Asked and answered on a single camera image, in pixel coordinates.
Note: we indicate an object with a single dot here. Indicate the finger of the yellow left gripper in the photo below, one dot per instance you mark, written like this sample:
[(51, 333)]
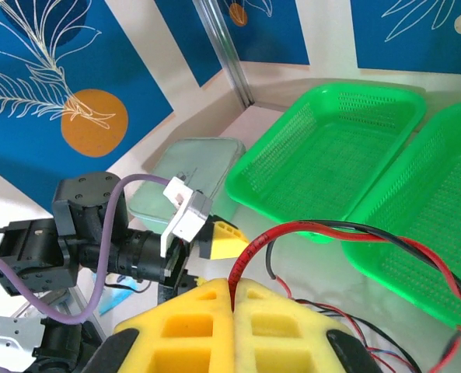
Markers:
[(201, 281), (226, 241)]

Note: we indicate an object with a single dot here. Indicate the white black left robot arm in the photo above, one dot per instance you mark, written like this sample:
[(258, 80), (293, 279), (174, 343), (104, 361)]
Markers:
[(59, 344)]

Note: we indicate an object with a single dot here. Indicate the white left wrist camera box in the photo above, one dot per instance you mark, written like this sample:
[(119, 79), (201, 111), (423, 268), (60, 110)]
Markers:
[(187, 221)]

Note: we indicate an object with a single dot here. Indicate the aluminium corner post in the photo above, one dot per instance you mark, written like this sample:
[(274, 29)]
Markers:
[(230, 54)]

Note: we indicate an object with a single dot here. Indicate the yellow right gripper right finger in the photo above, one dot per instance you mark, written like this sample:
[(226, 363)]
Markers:
[(284, 334)]

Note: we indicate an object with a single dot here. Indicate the blue snack packet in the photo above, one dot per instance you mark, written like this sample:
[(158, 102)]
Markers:
[(113, 302)]

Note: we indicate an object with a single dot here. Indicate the green plastic mesh basket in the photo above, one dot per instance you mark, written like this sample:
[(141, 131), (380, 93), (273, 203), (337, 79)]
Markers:
[(331, 155), (428, 233)]

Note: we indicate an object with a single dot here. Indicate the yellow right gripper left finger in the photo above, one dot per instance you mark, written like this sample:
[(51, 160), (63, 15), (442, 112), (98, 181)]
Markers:
[(183, 334)]

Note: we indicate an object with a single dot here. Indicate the pale green lidded container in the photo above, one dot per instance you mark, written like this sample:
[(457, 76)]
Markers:
[(199, 163)]

